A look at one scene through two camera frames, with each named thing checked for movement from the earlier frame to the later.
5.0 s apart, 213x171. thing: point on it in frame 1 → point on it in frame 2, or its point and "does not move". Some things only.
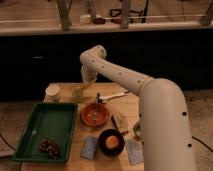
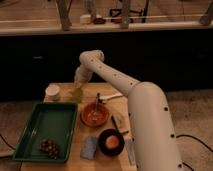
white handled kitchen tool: x=104 y=99 does not move
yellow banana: x=82 y=89 → x=75 y=90
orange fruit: x=112 y=141 does not move
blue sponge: x=88 y=150 does not move
